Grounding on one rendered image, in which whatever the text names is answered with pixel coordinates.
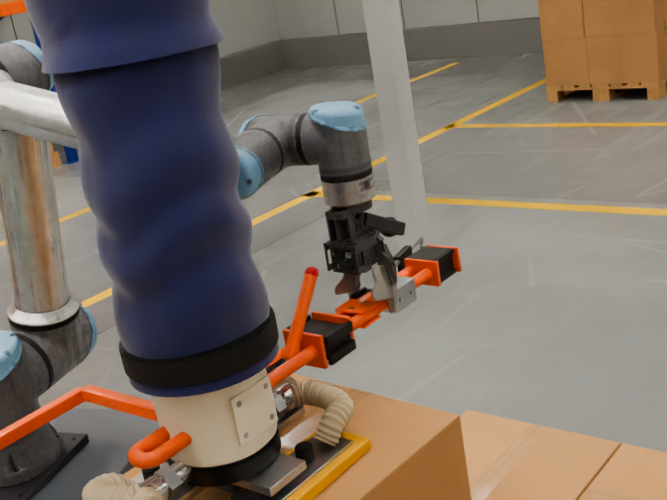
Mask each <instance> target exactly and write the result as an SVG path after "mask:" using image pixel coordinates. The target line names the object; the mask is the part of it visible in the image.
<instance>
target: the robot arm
mask: <svg viewBox="0 0 667 500"><path fill-rule="evenodd" d="M42 64H43V55H42V51H41V49H40V48H39V47H38V46H36V45H35V44H33V43H31V42H28V41H24V40H16V41H12V42H3V43H1V44H0V206H1V212H2V219H3V225H4V232H5V238H6V245H7V251H8V258H9V264H10V270H11V277H12V283H13V290H14V296H15V301H14V302H13V303H12V304H11V305H10V306H9V308H8V310H7V315H8V321H9V326H10V329H9V331H8V330H0V431H1V430H3V429H5V428H6V427H8V426H10V425H12V424H14V423H15V422H17V421H19V420H21V419H22V418H24V417H26V416H28V415H30V414H31V413H33V412H35V411H37V410H38V409H40V408H41V405H40V402H39V397H40V396H41V395H43V394H44V393H45V392H46V391H48V390H49V389H50V388H51V387H52V386H54V385H55V384H56V383H57V382H58V381H60V380H61V379H62V378H63V377H64V376H66V375H67V374H68V372H69V371H71V370H72V369H73V368H74V367H76V366H77V365H79V364H80V363H81V362H83V361H84V359H85V358H86V357H87V356H88V354H89V353H90V352H91V351H92V350H93V348H94V346H95V344H96V341H97V335H96V334H97V327H96V323H95V320H94V318H93V316H92V314H91V313H90V311H89V310H88V309H87V308H84V307H83V306H82V303H80V302H79V301H78V300H77V298H76V297H75V296H73V295H72V294H70V293H69V292H68V290H67V275H66V267H65V259H64V251H63V243H62V236H61V228H60V220H59V212H58V204H57V196H56V188H55V181H54V173H53V165H52V157H51V149H50V142H52V143H55V144H59V145H63V146H66V147H70V148H74V149H77V150H78V139H77V137H76V135H75V133H74V131H73V130H72V128H71V126H70V124H69V122H68V120H67V117H66V115H65V113H64V111H63V109H62V107H61V104H60V101H59V98H58V94H57V93H56V92H52V91H50V90H51V88H52V87H53V86H54V84H55V83H54V74H53V73H43V72H42ZM366 128H367V124H366V122H365V120H364V115H363V110H362V108H361V106H360V105H359V104H357V103H355V102H351V101H334V102H330V101H329V102H323V103H318V104H315V105H313V106H312V107H311V108H310V109H309V112H308V113H293V114H280V115H258V116H255V117H251V118H249V119H247V120H246V121H245V122H244V123H243V124H242V126H241V128H240V130H239V133H238V135H237V136H231V137H232V139H233V142H234V144H235V147H236V150H237V154H238V157H239V164H240V173H239V181H238V188H237V190H238V194H239V198H240V199H245V198H247V197H249V196H251V195H253V194H254V193H256V192H257V191H258V190H259V189H260V187H262V186H263V185H264V184H266V183H267V182H268V181H269V180H271V179H272V178H273V177H275V176H276V175H278V174H279V173H280V172H282V171H283V170H284V169H285V168H287V167H296V166H316V165H318V166H319V171H320V177H321V183H322V189H323V195H324V201H325V204H327V205H329V206H331V207H332V208H331V209H329V210H327V211H325V213H326V219H327V225H328V230H329V236H330V240H329V241H327V242H325V243H323V244H324V249H325V255H326V261H327V267H328V271H330V270H332V269H333V271H334V272H338V273H343V276H342V278H341V280H340V281H339V282H338V283H337V284H336V286H335V288H334V292H335V294H336V295H341V294H346V293H347V294H348V297H349V296H350V295H351V294H353V293H354V292H356V291H358V290H359V287H360V285H361V284H360V275H361V274H362V273H366V272H368V271H370V270H371V269H372V275H373V278H374V286H373V288H372V290H371V295H372V297H373V299H374V300H375V301H381V300H387V303H386V304H387V306H388V307H389V310H390V312H391V313H394V312H395V308H396V301H397V273H396V265H395V261H394V258H393V256H392V254H391V252H390V251H389V249H388V246H387V244H384V241H383V240H384V238H383V237H382V236H381V235H380V234H379V233H381V234H382V235H384V236H386V237H393V236H395V235H401V236H402V235H404V232H405V225H406V224H405V222H402V221H398V220H396V219H395V218H394V217H383V216H380V215H376V214H373V213H369V212H364V211H365V210H368V209H369V208H371V207H372V199H373V198H374V197H375V196H376V190H375V183H374V177H373V171H372V165H371V158H370V152H369V145H368V139H367V132H366ZM329 249H330V252H331V257H332V262H331V263H329V257H328V251H327V250H329ZM378 258H379V259H378ZM376 263H378V265H376V266H373V268H372V265H374V264H376ZM63 450H64V445H63V442H62V439H61V436H60V434H59V433H58V432H57V431H56V429H55V428H54V427H53V426H52V425H51V424H50V423H46V424H45V425H43V426H41V427H39V428H38V429H36V430H34V431H33V432H31V433H29V434H27V435H26V436H24V437H21V438H20V439H18V440H16V441H15V442H13V443H11V444H9V445H8V446H6V447H4V448H2V449H1V450H0V487H8V486H12V485H16V484H20V483H23V482H25V481H28V480H30V479H33V478H35V477H37V476H38V475H40V474H42V473H44V472H45V471H47V470H48V469H49V468H51V467H52V466H53V465H54V464H55V463H56V462H57V461H58V460H59V458H60V457H61V455H62V453H63Z"/></svg>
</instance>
